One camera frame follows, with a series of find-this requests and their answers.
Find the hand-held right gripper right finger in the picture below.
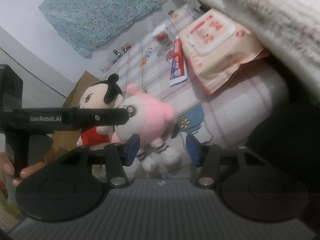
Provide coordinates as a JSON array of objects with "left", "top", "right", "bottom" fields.
[{"left": 186, "top": 133, "right": 266, "bottom": 188}]

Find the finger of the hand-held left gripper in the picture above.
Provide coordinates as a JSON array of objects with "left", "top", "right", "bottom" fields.
[{"left": 63, "top": 107, "right": 129, "bottom": 131}]

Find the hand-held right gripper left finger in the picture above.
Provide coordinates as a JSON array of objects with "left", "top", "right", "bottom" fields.
[{"left": 59, "top": 133, "right": 141, "bottom": 189}]

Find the big-head black-haired plush doll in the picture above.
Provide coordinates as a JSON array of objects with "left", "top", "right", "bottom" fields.
[{"left": 76, "top": 73, "right": 124, "bottom": 153}]

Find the brown cardboard box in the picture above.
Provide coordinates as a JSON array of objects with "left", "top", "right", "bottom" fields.
[{"left": 51, "top": 70, "right": 101, "bottom": 161}]

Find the pink plush toy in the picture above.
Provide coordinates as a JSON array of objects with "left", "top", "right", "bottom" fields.
[{"left": 111, "top": 84, "right": 183, "bottom": 173}]

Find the red white toothpaste tube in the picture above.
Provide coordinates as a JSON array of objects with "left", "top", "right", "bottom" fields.
[{"left": 167, "top": 39, "right": 188, "bottom": 88}]

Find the person's left hand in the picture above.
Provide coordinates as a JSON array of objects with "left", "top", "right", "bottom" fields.
[{"left": 0, "top": 152, "right": 48, "bottom": 188}]

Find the checked printed bedsheet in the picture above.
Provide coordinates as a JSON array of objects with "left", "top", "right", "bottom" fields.
[{"left": 100, "top": 4, "right": 288, "bottom": 178}]

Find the beige wet wipes pack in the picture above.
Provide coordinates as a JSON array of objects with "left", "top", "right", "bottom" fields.
[{"left": 178, "top": 8, "right": 271, "bottom": 96}]

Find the white red paper cup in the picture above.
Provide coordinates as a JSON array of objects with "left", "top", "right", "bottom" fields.
[{"left": 152, "top": 24, "right": 173, "bottom": 46}]

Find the floral teal hanging cloth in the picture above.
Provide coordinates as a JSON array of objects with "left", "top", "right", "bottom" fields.
[{"left": 39, "top": 0, "right": 169, "bottom": 59}]

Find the white knit blanket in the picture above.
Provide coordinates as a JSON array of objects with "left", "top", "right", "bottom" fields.
[{"left": 189, "top": 0, "right": 320, "bottom": 106}]

